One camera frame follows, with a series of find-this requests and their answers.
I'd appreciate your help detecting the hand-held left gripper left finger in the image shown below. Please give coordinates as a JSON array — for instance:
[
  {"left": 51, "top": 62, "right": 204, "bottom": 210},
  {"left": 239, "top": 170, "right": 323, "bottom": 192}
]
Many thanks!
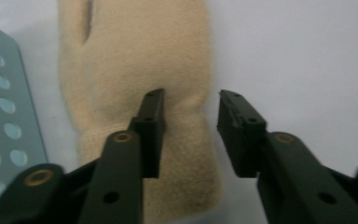
[{"left": 128, "top": 88, "right": 166, "bottom": 180}]

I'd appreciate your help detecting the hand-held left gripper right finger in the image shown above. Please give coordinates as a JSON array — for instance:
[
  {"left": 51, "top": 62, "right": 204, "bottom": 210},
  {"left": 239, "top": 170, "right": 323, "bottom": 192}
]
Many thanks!
[{"left": 216, "top": 89, "right": 269, "bottom": 179}]

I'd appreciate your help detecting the beige fleece glove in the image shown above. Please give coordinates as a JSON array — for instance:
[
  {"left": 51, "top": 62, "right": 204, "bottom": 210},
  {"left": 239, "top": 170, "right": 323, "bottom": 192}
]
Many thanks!
[{"left": 57, "top": 0, "right": 224, "bottom": 224}]

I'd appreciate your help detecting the light blue perforated plastic basket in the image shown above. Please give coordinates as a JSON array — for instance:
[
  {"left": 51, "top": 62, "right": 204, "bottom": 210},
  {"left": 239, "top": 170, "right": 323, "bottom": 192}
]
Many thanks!
[{"left": 0, "top": 17, "right": 49, "bottom": 216}]

